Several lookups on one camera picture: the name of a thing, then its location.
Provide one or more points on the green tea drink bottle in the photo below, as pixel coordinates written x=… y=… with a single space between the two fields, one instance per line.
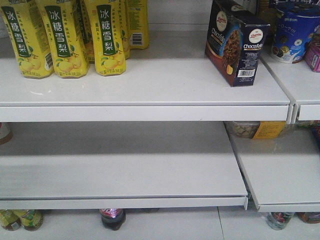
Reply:
x=8 y=220

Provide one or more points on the pink snack box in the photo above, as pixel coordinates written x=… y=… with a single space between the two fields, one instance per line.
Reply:
x=312 y=55

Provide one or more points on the lower right white shelf board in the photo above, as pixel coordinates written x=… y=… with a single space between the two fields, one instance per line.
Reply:
x=282 y=174

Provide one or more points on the white shelf board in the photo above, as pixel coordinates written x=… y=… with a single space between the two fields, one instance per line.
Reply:
x=282 y=174
x=295 y=82
x=92 y=165
x=172 y=80

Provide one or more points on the blue chocolate cookie box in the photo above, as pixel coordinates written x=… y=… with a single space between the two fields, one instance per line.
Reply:
x=235 y=39

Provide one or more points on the dark cola bottle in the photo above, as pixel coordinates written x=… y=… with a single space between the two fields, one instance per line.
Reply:
x=112 y=218

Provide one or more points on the middle white shelf board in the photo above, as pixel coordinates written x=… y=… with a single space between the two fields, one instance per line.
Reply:
x=92 y=165

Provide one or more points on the clear nut snack box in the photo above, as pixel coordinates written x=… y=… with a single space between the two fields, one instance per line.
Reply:
x=257 y=130

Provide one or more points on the rear yellow pear drink bottle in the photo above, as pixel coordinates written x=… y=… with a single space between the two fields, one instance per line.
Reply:
x=137 y=23

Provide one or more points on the upper white shelf board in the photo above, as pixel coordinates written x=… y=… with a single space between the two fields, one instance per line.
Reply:
x=172 y=80

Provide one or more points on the yellow pear drink bottle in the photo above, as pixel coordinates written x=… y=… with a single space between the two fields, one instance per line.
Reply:
x=109 y=56
x=28 y=37
x=137 y=23
x=61 y=22

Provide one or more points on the clear water bottle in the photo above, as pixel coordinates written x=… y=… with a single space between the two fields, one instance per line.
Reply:
x=278 y=220

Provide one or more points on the blue white cookie tub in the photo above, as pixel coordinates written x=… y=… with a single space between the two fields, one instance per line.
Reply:
x=296 y=24

